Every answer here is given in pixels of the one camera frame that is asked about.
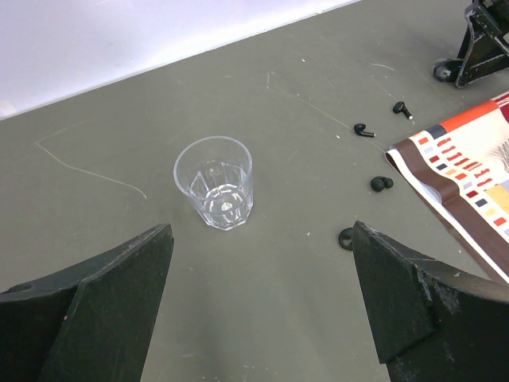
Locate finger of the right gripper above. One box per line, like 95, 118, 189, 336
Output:
433, 0, 508, 88

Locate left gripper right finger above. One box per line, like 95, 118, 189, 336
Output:
352, 221, 508, 381

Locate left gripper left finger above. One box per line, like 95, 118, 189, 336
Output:
1, 224, 174, 381

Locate black stem earbud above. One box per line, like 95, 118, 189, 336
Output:
393, 101, 414, 120
353, 123, 376, 138

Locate colourful patterned placemat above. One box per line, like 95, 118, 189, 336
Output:
385, 93, 508, 283

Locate clear plastic cup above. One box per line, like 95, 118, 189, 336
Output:
173, 135, 254, 231

